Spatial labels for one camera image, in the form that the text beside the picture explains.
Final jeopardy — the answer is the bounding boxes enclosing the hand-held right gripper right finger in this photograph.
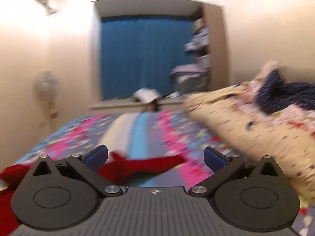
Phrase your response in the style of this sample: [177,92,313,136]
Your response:
[188,147,280,197]

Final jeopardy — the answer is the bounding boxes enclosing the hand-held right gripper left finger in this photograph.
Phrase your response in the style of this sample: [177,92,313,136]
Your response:
[32,145,123,198]

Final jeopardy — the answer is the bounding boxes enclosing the red knitted sweater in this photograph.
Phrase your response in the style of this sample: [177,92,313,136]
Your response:
[0,151,186,236]

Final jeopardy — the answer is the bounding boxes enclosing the white crumpled cloth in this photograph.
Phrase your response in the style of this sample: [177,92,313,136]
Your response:
[133,88,163,104]

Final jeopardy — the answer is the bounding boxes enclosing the cream patterned quilt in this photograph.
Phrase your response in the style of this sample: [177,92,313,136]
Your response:
[184,60,315,197]

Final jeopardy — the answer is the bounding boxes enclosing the blue window curtain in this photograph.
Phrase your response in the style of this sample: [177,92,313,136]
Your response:
[100,17,197,101]

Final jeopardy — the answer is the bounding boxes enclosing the floral striped fleece blanket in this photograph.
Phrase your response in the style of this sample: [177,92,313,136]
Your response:
[0,111,315,236]

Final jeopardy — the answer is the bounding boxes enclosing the grey plastic storage bin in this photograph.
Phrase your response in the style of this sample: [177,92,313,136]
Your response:
[170,65,210,96]

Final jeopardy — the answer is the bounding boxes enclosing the dark blue dotted cloth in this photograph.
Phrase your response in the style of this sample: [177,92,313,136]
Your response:
[255,70,315,115]

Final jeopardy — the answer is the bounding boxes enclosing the wooden shelf with clutter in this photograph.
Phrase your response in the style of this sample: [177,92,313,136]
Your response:
[184,5,212,69]

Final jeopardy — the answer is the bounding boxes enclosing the white standing fan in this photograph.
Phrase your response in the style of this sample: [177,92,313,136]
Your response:
[36,70,60,128]

